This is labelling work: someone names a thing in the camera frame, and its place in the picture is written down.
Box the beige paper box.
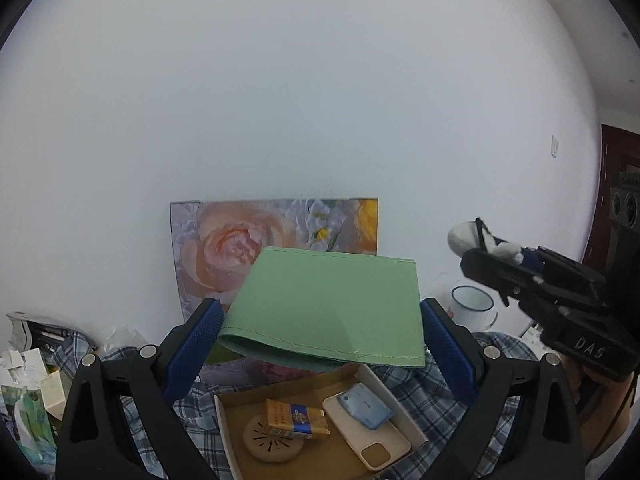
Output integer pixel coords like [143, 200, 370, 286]
[40, 370, 67, 422]

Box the yellow and blue cigarette pack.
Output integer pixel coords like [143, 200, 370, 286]
[265, 398, 331, 440]

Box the round beige vented disc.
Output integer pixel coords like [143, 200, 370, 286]
[243, 414, 305, 462]

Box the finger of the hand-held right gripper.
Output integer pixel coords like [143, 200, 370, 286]
[521, 245, 604, 302]
[459, 248, 610, 322]

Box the white plush toy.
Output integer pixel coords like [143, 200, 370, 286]
[446, 219, 523, 264]

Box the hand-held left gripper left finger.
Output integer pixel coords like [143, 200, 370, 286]
[55, 297, 225, 480]

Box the cardboard box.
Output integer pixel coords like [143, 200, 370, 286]
[214, 362, 429, 480]

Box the floral picture board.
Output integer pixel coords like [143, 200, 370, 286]
[170, 199, 379, 387]

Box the dark red door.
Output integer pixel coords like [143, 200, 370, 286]
[582, 122, 640, 276]

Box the clear plastic bag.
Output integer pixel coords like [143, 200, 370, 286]
[104, 327, 146, 357]

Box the small white box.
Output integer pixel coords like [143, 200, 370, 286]
[21, 349, 49, 377]

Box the blue plaid shirt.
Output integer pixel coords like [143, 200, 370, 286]
[50, 327, 566, 480]

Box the blue tissue pack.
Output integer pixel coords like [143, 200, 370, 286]
[336, 383, 393, 430]

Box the green printed plastic bag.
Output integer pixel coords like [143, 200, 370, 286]
[0, 385, 59, 472]

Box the beige phone case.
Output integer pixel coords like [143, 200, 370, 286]
[322, 391, 412, 472]

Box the white enamel mug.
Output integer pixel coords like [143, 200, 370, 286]
[451, 285, 500, 332]

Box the person's right hand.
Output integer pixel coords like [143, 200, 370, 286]
[562, 352, 638, 426]

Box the white paper box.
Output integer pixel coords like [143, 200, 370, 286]
[520, 322, 546, 347]

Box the green leather mat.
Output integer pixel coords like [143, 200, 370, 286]
[216, 247, 427, 374]

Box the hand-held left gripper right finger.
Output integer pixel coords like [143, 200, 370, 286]
[419, 297, 586, 480]

